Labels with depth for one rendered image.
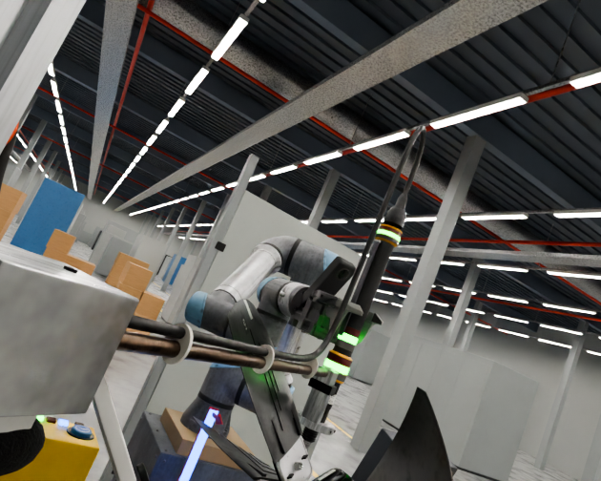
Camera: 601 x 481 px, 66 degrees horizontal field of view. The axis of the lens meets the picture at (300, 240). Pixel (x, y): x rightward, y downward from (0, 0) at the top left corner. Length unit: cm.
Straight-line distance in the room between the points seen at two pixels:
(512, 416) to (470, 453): 129
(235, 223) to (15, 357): 241
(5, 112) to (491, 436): 1098
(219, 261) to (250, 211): 33
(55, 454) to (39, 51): 91
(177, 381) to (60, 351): 243
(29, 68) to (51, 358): 14
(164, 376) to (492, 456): 928
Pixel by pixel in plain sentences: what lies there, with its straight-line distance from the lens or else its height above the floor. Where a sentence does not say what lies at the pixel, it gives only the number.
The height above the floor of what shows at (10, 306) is 141.
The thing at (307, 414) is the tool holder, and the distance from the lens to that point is 81.
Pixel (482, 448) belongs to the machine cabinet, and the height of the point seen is 54.
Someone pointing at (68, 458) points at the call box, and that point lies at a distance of 107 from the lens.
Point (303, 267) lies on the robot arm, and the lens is 132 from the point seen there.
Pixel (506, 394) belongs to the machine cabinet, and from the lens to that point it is 1107.
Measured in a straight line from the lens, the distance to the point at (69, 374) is 28.
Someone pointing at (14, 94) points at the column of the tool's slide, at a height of 148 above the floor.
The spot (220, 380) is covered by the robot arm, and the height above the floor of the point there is 120.
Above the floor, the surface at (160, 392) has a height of 82.
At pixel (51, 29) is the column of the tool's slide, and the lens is 22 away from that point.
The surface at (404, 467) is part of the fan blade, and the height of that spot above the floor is 135.
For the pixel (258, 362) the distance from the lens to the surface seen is 53.
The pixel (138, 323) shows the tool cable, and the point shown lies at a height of 140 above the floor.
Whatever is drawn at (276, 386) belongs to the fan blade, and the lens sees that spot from 74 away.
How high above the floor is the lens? 145
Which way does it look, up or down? 9 degrees up
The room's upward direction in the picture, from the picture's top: 23 degrees clockwise
